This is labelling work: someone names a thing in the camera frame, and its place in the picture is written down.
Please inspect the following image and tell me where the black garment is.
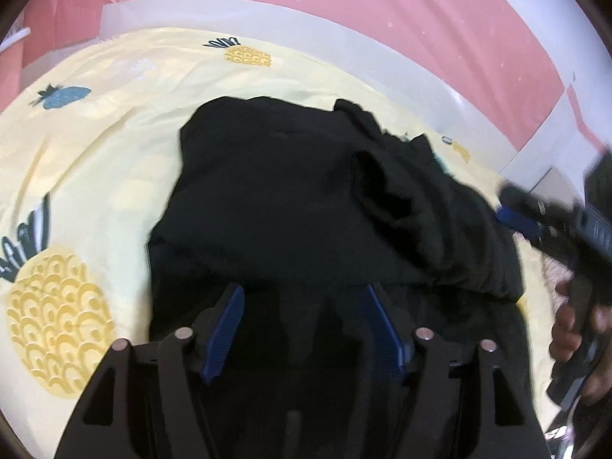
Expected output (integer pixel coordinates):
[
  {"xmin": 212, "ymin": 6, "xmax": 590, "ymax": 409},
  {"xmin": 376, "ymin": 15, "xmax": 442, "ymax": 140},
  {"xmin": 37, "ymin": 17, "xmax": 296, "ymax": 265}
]
[{"xmin": 146, "ymin": 96, "xmax": 540, "ymax": 422}]

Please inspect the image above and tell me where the person's right hand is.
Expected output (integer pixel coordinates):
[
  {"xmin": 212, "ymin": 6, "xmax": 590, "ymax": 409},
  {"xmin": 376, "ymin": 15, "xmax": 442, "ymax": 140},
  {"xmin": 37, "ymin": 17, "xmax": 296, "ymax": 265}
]
[{"xmin": 549, "ymin": 280, "xmax": 612, "ymax": 393}]

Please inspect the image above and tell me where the yellow pineapple print bedsheet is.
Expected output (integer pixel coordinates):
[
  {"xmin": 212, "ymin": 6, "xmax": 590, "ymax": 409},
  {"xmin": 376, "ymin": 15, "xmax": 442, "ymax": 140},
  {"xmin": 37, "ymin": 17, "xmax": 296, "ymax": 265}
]
[{"xmin": 0, "ymin": 28, "xmax": 575, "ymax": 436}]

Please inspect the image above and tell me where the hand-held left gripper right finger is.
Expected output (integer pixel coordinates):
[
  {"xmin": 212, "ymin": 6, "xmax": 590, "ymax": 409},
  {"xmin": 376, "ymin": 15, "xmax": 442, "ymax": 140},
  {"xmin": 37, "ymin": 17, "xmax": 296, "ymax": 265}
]
[{"xmin": 360, "ymin": 283, "xmax": 550, "ymax": 459}]

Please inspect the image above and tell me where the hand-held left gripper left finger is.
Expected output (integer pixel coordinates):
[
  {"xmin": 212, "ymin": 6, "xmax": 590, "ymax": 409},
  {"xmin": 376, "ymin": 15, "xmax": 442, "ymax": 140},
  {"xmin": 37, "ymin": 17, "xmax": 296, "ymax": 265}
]
[{"xmin": 54, "ymin": 283, "xmax": 246, "ymax": 459}]

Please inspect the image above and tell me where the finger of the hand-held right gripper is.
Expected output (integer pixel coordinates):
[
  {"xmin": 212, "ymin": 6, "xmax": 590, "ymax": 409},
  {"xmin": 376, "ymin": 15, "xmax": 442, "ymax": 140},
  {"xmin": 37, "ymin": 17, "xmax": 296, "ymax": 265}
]
[{"xmin": 495, "ymin": 186, "xmax": 581, "ymax": 255}]

